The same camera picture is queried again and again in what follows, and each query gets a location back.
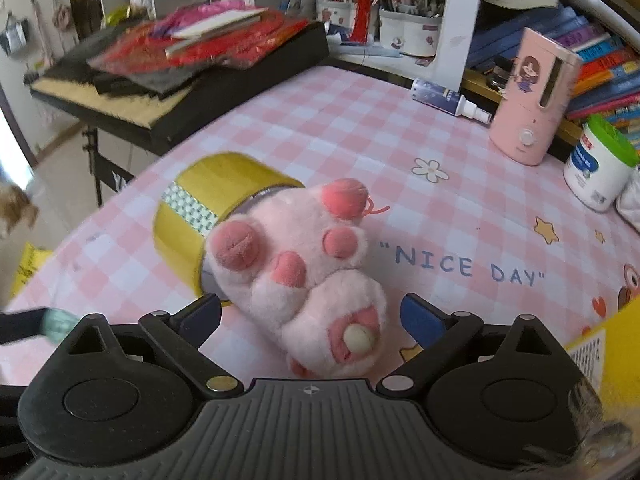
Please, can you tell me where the white booklet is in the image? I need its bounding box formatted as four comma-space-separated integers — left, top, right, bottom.
165, 7, 271, 59

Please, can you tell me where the pink plush paw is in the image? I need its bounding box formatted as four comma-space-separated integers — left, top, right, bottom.
206, 179, 387, 380

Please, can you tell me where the red tassel ornament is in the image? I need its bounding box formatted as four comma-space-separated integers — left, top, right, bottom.
350, 0, 375, 44

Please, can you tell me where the white shelf unit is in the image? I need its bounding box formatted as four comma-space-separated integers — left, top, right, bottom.
95, 0, 487, 82

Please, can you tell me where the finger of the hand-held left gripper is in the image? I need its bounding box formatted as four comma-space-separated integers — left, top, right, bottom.
0, 308, 48, 346

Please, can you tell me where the pink checked tablecloth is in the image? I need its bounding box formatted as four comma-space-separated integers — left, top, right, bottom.
0, 62, 640, 411

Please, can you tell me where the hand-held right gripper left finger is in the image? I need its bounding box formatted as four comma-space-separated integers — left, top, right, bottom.
61, 294, 245, 401

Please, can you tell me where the brown furry animal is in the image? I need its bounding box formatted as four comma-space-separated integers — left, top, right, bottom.
0, 182, 40, 239

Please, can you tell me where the small white box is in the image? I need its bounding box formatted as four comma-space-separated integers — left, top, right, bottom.
42, 308, 77, 345

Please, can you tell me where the row of colourful books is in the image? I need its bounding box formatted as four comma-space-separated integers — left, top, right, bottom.
470, 5, 640, 157

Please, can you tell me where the gold tape roll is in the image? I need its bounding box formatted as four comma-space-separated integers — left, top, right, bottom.
152, 151, 306, 308

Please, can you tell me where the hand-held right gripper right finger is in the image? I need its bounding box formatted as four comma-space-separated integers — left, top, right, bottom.
376, 294, 567, 396

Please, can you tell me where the pink foil wrapper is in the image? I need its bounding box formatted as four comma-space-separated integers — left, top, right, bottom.
152, 0, 246, 37

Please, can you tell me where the white can green lid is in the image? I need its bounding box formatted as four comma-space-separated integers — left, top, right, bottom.
563, 114, 640, 214

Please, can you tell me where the pink humidifier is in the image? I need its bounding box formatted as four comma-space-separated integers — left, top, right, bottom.
488, 27, 585, 167

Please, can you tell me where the black keyboard stand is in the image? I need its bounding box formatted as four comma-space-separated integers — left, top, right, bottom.
82, 127, 137, 207

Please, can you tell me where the yellow plastic bag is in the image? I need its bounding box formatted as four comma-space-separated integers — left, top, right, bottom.
9, 242, 54, 299

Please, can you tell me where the black electronic keyboard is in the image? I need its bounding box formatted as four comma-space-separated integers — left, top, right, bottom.
30, 12, 331, 157

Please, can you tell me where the yellow cardboard box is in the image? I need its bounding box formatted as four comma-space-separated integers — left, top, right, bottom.
564, 296, 640, 412

